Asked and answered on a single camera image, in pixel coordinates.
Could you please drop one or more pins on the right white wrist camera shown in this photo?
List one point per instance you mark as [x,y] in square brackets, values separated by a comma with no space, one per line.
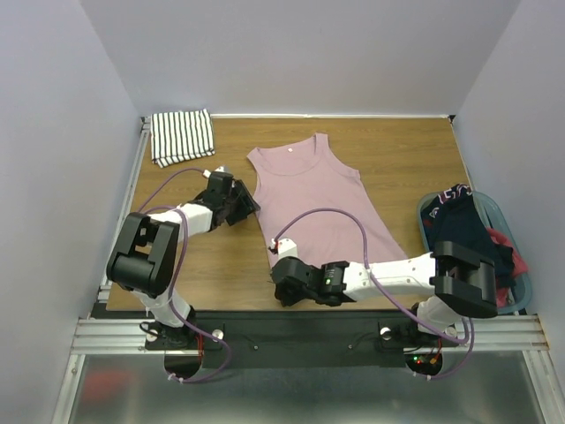
[282,248]

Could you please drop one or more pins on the aluminium frame rail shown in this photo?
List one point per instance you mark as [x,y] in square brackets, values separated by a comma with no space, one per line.
[123,336]

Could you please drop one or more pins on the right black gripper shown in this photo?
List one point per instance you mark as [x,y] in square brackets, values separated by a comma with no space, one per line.
[286,287]

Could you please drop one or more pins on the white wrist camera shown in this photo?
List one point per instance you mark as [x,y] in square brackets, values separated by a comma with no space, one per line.
[207,173]
[282,248]

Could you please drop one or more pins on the pink tank top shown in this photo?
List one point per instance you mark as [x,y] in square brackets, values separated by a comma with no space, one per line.
[308,195]

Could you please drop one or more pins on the navy patterned garment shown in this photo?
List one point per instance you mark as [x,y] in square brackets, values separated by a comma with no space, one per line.
[452,216]

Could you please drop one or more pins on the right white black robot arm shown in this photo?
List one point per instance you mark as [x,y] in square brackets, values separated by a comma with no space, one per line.
[457,281]

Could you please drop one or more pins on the teal laundry basket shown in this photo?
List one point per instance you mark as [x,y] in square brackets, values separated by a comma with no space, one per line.
[492,217]

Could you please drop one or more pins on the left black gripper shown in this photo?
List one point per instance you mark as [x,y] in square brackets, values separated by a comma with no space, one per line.
[246,204]

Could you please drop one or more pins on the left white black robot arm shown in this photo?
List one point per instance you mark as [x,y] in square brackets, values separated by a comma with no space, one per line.
[150,247]

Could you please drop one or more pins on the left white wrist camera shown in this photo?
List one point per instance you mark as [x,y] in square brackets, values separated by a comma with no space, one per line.
[207,173]

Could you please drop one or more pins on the black white striped tank top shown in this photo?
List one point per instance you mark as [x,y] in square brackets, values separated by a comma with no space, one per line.
[181,136]

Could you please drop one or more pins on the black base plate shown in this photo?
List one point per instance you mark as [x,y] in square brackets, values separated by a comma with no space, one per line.
[241,340]

